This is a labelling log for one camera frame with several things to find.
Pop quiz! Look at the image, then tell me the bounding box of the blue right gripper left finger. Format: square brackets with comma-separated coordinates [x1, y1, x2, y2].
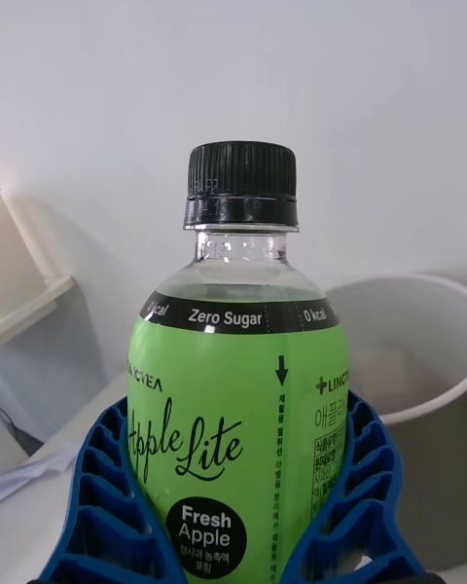
[38, 393, 189, 584]

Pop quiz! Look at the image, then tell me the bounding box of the grey plastic waste bin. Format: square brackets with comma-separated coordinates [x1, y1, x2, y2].
[325, 272, 467, 570]

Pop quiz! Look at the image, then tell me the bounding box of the white paper sheet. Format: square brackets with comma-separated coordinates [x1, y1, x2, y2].
[0, 440, 79, 500]

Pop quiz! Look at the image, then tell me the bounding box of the white shelf unit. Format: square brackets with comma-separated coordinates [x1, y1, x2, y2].
[0, 189, 77, 347]

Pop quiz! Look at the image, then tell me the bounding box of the black cable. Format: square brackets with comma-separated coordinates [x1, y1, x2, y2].
[0, 406, 45, 454]

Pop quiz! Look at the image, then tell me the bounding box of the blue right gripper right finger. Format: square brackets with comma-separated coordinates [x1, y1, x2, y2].
[279, 388, 425, 584]

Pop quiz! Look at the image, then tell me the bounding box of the green label plastic bottle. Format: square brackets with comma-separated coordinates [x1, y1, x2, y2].
[126, 140, 352, 584]

